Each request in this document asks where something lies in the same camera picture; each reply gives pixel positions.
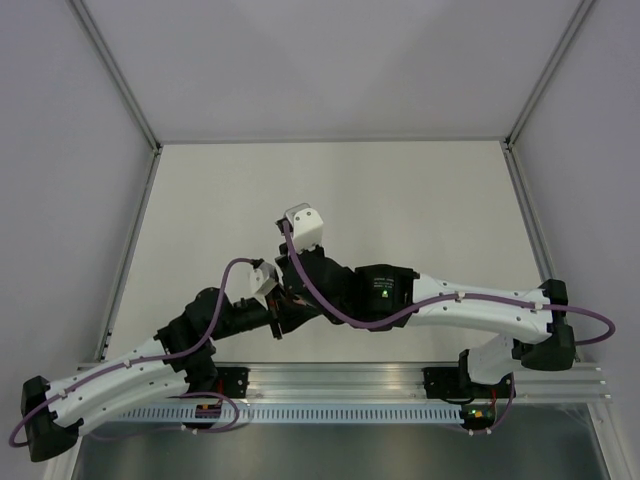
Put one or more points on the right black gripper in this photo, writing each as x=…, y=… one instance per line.
x=314, y=253

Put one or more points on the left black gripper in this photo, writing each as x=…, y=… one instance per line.
x=288, y=322

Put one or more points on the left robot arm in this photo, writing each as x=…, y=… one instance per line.
x=177, y=360

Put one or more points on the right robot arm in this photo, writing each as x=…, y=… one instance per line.
x=528, y=330

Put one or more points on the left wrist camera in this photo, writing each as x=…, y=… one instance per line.
x=262, y=280

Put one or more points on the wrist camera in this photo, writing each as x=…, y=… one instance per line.
x=305, y=227
x=262, y=280

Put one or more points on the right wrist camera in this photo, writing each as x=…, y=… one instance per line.
x=305, y=227

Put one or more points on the aluminium mounting rail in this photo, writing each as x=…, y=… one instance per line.
x=404, y=383

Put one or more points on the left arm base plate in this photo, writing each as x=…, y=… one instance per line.
x=232, y=382

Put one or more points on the white slotted cable duct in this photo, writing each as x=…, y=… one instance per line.
x=292, y=413

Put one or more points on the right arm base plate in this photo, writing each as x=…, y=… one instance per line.
x=451, y=384

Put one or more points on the right aluminium frame post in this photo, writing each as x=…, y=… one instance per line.
x=571, y=32

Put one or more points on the aluminium frame post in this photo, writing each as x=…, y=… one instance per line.
x=153, y=148
x=571, y=32

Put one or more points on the left aluminium frame post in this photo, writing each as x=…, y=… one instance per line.
x=153, y=148

